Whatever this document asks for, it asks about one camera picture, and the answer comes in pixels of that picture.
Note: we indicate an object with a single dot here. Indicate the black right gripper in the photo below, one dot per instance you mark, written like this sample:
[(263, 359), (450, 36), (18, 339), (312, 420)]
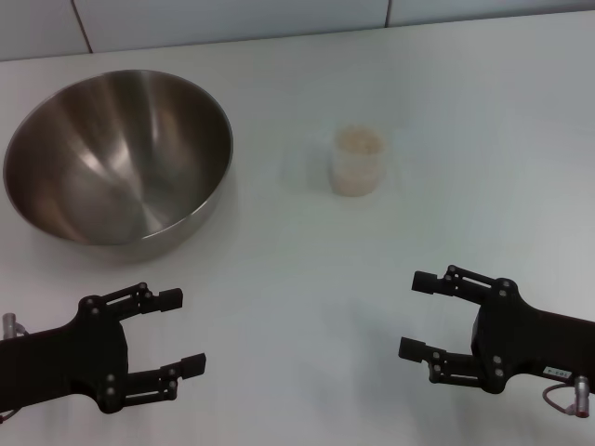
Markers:
[(525, 339)]

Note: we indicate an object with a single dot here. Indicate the stainless steel mixing bowl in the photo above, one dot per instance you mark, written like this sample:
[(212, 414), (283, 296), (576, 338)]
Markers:
[(116, 162)]

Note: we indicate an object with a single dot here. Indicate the clear plastic measuring cup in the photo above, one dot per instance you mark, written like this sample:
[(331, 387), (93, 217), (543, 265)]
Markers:
[(358, 176)]

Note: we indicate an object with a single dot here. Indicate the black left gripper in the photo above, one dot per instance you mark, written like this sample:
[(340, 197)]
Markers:
[(70, 358)]

